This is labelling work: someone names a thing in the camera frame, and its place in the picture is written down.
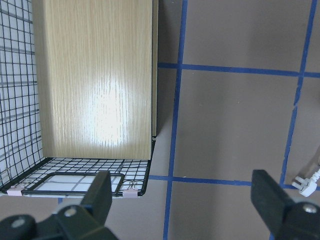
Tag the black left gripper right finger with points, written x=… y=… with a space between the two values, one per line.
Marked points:
x=270 y=201

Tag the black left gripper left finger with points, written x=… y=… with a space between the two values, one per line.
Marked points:
x=97 y=202

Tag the wire grid shelf with wood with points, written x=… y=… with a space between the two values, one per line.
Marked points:
x=78 y=95

